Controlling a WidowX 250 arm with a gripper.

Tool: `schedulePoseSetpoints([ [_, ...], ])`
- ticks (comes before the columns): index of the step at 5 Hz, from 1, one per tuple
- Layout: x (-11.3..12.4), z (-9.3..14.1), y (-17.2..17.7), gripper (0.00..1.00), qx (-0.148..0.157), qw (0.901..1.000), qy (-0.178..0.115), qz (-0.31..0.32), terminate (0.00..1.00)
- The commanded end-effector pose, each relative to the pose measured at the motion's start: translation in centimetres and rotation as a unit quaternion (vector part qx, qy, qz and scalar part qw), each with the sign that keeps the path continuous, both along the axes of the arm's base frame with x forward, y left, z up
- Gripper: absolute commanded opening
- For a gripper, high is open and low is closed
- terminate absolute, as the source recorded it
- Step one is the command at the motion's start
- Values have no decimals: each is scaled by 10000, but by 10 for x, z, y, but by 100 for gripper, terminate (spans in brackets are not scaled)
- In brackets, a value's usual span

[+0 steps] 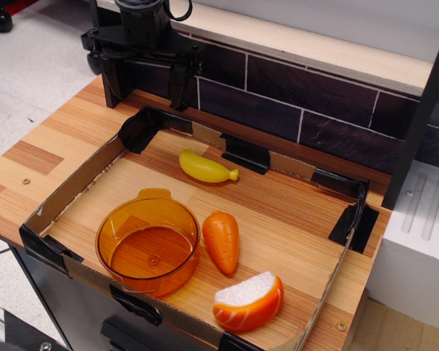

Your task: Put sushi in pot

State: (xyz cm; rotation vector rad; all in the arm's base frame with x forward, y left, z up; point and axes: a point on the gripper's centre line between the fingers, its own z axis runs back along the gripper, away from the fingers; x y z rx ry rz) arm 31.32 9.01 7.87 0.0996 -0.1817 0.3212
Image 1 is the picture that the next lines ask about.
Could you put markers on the black vertical post left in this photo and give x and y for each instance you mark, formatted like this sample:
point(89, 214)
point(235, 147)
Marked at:
point(104, 18)

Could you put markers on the black vertical post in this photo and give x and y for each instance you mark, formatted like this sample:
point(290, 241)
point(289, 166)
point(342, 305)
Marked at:
point(104, 18)
point(414, 136)

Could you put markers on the salmon sushi toy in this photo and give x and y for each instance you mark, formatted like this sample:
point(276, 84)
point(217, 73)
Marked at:
point(249, 304)

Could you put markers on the cardboard fence with black tape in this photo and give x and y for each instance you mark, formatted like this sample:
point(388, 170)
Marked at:
point(299, 224)

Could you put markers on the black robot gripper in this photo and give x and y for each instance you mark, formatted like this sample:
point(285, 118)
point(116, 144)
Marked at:
point(148, 38)

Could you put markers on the dark brick backsplash panel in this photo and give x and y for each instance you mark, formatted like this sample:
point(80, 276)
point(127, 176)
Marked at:
point(358, 117)

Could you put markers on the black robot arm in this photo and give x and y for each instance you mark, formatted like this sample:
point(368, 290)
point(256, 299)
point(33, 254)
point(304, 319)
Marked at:
point(140, 3)

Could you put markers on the light wooden shelf board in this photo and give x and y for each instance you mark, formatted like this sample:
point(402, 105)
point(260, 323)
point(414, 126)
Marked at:
point(335, 56)

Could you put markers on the black caster wheel near post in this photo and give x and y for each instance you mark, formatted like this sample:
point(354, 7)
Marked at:
point(92, 55)

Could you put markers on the yellow toy banana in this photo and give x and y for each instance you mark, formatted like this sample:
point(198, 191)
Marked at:
point(203, 169)

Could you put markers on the orange toy carrot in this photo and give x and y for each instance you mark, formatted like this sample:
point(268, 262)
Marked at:
point(222, 238)

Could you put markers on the white grooved side counter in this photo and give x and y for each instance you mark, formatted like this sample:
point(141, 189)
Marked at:
point(405, 275)

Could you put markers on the black vertical post right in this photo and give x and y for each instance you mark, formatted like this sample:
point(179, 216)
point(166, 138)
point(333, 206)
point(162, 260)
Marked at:
point(414, 136)

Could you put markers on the orange transparent plastic pot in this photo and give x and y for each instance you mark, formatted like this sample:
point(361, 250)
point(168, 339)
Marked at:
point(149, 244)

